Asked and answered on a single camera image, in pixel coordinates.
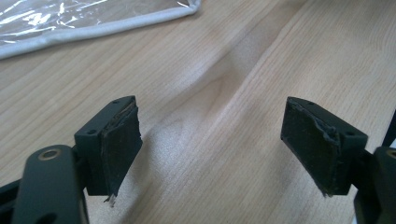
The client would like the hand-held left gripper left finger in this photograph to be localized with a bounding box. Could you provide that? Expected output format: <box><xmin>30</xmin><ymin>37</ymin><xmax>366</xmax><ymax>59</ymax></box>
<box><xmin>74</xmin><ymin>95</ymin><xmax>144</xmax><ymax>208</ymax></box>

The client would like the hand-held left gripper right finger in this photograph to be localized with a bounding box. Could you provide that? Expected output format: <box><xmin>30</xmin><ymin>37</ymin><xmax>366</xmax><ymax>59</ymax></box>
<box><xmin>280</xmin><ymin>96</ymin><xmax>369</xmax><ymax>198</ymax></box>

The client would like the clear plastic bag white trim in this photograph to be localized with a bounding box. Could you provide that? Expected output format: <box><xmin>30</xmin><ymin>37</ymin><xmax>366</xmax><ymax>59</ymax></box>
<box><xmin>0</xmin><ymin>0</ymin><xmax>202</xmax><ymax>62</ymax></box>

